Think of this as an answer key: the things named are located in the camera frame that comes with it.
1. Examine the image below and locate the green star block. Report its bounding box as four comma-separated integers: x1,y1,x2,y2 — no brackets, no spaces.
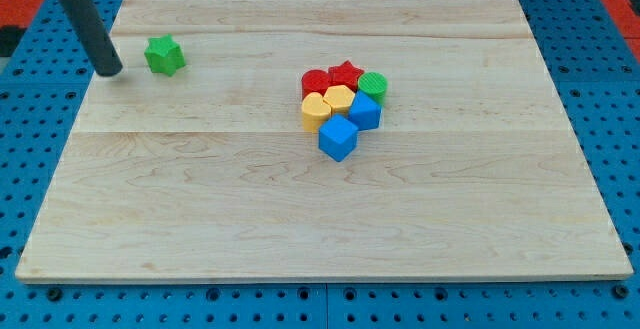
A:
144,34,186,77

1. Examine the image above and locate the yellow heart block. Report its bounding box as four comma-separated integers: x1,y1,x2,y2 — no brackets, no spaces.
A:
301,92,332,133

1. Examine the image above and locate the yellow hexagon block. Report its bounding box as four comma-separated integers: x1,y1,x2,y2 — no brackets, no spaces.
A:
323,85,355,117

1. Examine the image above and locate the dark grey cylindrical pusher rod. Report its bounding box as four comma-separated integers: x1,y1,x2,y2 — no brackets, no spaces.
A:
58,0,123,77

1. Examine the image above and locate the light wooden board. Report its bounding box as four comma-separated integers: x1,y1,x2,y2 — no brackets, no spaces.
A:
15,0,633,284

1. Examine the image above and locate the red star block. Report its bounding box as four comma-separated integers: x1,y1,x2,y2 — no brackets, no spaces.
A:
328,60,365,92

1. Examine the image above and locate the green cylinder block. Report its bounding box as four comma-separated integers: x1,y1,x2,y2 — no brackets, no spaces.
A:
358,72,388,106

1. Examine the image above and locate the blue cube block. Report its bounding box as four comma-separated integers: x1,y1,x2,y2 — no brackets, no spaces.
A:
347,91,382,131
318,114,358,162

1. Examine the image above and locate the blue cube block front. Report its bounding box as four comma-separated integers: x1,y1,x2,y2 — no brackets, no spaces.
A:
318,114,358,162

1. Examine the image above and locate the red cylinder block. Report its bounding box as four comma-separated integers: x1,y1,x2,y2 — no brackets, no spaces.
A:
301,69,331,99

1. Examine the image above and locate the blue cube block rear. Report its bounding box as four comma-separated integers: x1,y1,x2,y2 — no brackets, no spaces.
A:
347,91,382,131

